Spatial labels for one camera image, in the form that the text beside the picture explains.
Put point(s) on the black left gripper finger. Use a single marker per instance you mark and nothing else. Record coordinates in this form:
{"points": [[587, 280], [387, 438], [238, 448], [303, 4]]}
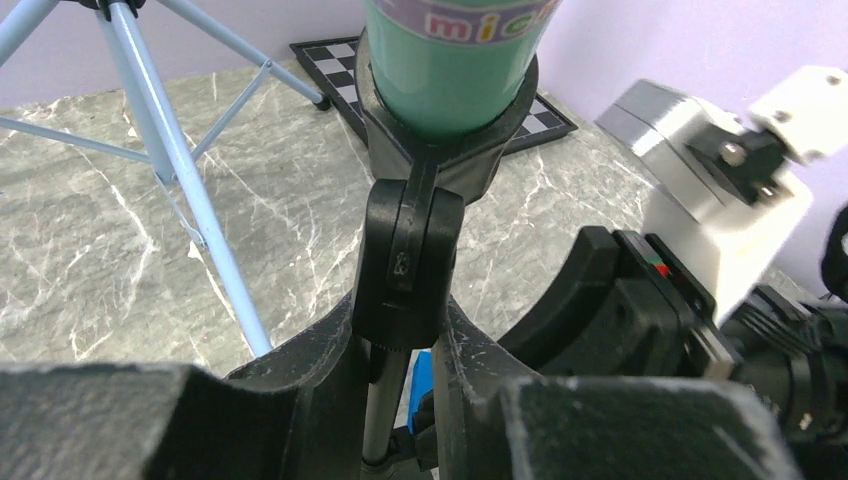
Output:
{"points": [[295, 413]]}

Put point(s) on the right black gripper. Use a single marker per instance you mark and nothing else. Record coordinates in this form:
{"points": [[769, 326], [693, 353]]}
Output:
{"points": [[623, 304]]}

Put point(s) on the black microphone stand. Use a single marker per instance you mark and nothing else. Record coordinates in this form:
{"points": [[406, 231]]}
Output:
{"points": [[414, 215]]}

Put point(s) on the blue white toy brick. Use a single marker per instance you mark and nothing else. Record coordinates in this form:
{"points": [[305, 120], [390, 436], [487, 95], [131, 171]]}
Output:
{"points": [[420, 385]]}

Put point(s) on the light blue music stand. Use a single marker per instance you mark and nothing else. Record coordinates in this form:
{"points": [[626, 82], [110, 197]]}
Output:
{"points": [[171, 159]]}

